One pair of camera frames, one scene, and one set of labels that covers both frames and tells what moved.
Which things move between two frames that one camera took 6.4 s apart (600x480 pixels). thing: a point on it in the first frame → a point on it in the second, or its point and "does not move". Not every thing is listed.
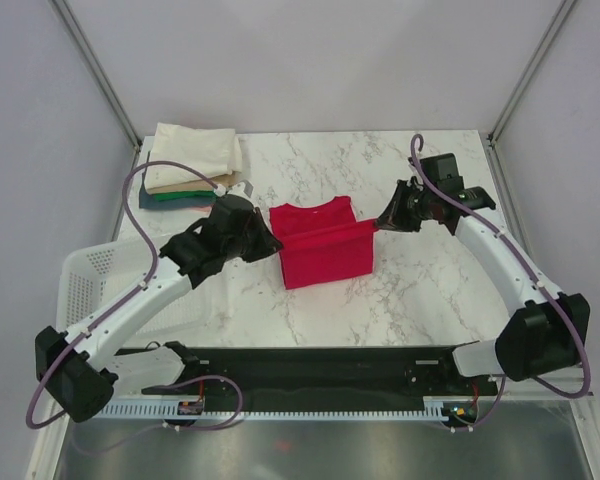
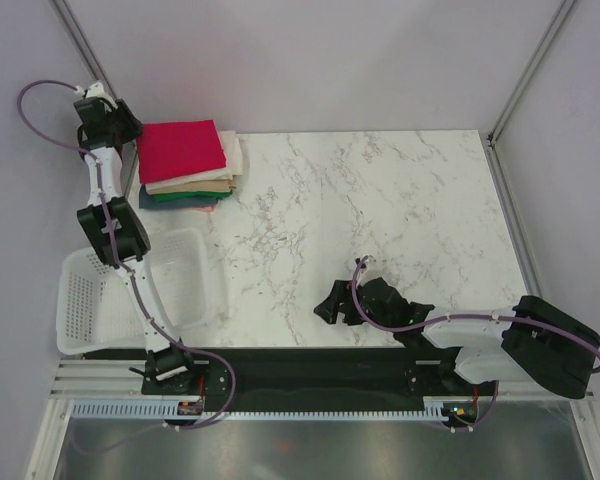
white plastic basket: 91,278 does not move
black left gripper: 267,244 → 123,113
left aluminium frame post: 92,58 does not move
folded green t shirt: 184,195 does not move
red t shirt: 323,242 → 167,149
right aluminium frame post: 527,76 does not move
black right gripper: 394,217 → 340,293
